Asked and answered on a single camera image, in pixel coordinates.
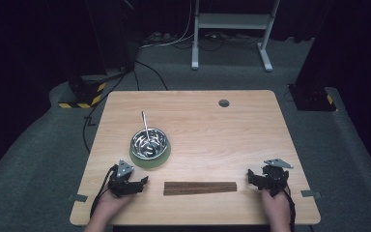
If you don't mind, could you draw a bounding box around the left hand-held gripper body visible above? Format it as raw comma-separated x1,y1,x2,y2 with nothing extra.
107,159,140,198

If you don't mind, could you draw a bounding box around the person's right hand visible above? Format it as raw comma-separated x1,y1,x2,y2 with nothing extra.
261,188,292,226

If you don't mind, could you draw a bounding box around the white floor cable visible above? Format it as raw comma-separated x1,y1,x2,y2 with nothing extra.
139,0,196,50

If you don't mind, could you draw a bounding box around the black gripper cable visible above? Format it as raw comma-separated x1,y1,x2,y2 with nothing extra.
282,186,297,232
89,164,118,219

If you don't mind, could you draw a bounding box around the white metal stand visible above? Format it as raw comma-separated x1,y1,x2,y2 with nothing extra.
190,0,281,73

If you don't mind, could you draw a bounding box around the person's left hand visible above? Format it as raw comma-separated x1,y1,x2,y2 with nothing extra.
93,188,133,226

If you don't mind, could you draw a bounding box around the row of brown chopsticks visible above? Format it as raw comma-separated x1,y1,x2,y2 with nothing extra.
162,181,239,197

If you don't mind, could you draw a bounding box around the steel bowl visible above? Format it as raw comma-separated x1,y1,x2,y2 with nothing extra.
129,128,169,160

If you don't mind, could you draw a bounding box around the steel spoon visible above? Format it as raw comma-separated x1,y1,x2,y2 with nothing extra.
141,110,158,156

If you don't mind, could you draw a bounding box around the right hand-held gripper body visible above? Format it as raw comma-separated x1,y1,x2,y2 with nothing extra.
259,158,295,197

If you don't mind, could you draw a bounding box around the short black floor cable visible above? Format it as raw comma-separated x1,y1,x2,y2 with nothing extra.
134,59,169,92

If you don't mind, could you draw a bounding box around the black yellow striped stand base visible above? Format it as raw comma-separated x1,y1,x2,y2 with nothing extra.
58,74,107,110
287,83,339,113

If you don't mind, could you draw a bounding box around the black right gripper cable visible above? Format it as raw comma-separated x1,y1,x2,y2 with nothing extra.
282,186,297,232

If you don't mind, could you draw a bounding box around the dark power strip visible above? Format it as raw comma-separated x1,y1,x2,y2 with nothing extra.
142,31,176,45

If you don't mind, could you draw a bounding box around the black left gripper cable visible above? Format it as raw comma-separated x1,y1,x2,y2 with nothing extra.
89,164,118,219

